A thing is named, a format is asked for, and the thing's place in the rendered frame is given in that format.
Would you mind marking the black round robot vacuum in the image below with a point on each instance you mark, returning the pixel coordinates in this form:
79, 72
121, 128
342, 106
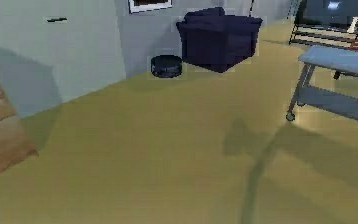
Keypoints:
166, 66

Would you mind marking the dark blue armchair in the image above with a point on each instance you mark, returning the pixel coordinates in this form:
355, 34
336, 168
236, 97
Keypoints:
217, 40

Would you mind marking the black floor lamp pole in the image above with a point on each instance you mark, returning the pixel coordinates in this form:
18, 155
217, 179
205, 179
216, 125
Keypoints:
251, 7

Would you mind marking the pale grey room door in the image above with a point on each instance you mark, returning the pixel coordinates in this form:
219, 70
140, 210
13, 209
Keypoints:
53, 50

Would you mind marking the grey wheeled trolley table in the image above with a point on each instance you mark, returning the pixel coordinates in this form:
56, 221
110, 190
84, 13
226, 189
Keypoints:
337, 61

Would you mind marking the black metal shelf rack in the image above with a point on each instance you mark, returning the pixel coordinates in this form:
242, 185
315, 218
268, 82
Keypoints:
330, 26

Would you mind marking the white framed wall picture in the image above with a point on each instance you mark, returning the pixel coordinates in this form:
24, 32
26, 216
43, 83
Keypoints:
150, 4

